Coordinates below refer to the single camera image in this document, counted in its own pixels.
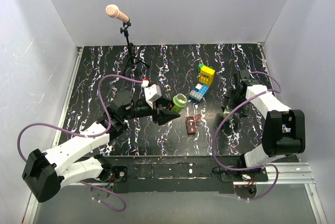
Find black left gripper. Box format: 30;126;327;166
122;94;181;124

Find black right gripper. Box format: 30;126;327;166
221;86;253;118

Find green lidded pill bottle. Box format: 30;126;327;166
170;94;187;113

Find green bottle lid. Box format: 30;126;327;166
222;108;233;121

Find brown weekly pill organizer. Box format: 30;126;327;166
185;114;202;135

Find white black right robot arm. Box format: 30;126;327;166
221;70;306;181

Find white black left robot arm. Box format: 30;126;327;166
22;88;180;203

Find blue grey toy bricks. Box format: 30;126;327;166
188;83;210;103

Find yellow toy brick block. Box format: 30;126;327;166
199;65;215;86

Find green toy brick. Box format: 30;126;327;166
197;63;204;72

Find black microphone tripod stand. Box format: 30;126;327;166
120;21;150;76

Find pink foam microphone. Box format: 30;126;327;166
105;4;130;23

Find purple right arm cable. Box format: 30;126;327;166
211;71;283;200

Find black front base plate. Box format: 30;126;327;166
81;155;265;195

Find aluminium frame rail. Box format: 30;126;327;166
232;162;328;223

